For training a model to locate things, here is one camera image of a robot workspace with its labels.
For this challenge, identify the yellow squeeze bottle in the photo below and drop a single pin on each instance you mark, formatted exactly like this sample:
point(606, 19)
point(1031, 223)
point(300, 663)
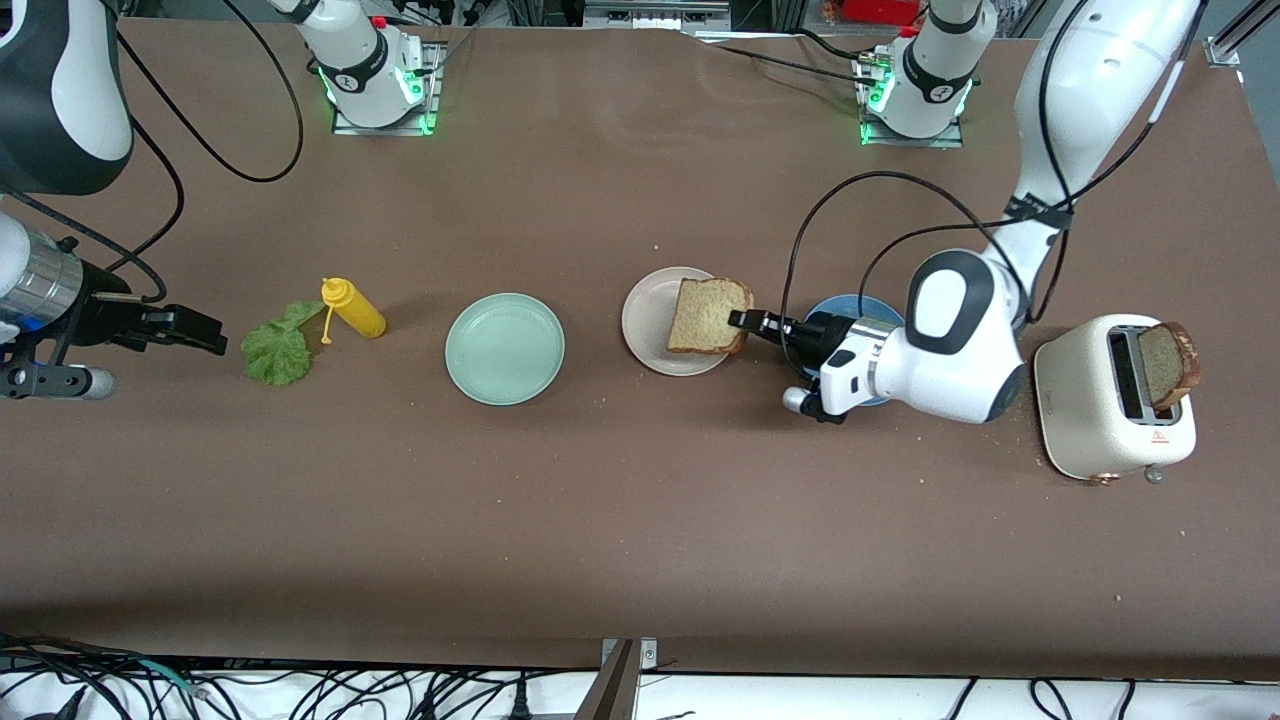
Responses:
point(358, 312)

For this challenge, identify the silver metal frame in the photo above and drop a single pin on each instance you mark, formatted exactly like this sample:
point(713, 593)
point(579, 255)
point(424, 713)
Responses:
point(655, 12)

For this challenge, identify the blue round plate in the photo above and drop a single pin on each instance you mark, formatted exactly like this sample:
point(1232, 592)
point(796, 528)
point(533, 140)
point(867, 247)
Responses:
point(860, 305)

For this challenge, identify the mint green round plate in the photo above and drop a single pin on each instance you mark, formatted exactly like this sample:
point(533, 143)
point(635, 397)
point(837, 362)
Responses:
point(505, 350)

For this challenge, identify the green lettuce leaf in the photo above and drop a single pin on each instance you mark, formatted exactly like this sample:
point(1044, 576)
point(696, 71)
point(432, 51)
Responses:
point(275, 350)

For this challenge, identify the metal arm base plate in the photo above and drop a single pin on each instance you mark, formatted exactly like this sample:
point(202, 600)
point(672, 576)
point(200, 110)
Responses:
point(945, 142)
point(433, 95)

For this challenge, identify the white two-slot toaster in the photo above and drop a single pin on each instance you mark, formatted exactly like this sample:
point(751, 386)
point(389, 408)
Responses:
point(1080, 410)

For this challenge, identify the silver table clamp bracket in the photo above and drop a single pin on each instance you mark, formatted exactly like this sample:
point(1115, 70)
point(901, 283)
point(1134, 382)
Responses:
point(648, 652)

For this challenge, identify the light crust bread slice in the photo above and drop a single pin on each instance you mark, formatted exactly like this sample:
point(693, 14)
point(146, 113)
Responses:
point(705, 315)

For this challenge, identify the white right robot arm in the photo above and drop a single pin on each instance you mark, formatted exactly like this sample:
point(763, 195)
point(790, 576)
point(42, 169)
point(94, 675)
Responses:
point(60, 100)

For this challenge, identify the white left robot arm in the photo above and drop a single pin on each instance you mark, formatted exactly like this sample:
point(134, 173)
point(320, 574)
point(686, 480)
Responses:
point(965, 335)

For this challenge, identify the beige round plate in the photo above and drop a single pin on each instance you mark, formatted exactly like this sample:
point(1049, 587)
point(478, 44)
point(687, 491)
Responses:
point(645, 315)

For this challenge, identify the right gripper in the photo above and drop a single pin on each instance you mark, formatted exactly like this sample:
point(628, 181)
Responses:
point(103, 314)

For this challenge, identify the aluminium profile rail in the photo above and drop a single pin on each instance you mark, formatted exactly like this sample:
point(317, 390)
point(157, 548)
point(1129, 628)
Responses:
point(1240, 35)

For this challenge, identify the grey metal post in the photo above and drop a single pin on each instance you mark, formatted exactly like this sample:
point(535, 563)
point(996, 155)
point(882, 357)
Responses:
point(610, 690)

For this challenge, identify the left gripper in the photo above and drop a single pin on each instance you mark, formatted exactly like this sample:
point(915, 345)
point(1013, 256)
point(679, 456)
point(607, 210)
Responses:
point(818, 338)

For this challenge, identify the red box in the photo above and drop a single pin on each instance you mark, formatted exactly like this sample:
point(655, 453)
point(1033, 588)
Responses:
point(880, 10)

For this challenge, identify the dark crust bread slice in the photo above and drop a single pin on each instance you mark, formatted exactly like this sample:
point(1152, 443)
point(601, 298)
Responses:
point(1165, 365)

